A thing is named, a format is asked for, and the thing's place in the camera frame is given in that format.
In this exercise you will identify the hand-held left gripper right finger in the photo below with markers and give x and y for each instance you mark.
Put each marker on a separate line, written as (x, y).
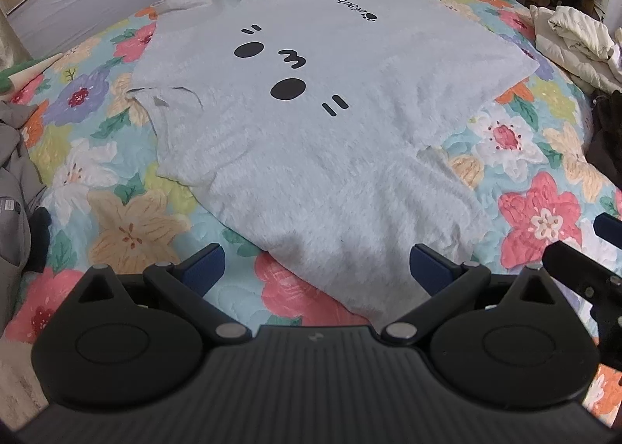
(428, 267)

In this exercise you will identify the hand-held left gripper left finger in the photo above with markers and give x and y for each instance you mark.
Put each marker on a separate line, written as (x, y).
(206, 265)

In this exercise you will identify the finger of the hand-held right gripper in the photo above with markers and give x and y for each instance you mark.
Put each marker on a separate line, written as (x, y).
(608, 229)
(578, 269)

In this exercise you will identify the grey printed T-shirt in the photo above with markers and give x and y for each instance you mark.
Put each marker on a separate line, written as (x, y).
(316, 157)

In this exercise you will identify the floral blanket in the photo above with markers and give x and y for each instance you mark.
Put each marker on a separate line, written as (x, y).
(131, 225)

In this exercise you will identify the dark brown clothing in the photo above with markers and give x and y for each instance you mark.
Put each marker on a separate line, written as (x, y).
(607, 138)

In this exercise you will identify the cream padded jacket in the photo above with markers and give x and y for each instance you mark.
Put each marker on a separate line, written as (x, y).
(578, 43)

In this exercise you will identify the grey garment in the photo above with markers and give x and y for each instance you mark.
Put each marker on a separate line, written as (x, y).
(14, 157)

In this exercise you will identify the beige curtain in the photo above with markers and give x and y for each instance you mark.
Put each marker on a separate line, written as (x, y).
(9, 31)

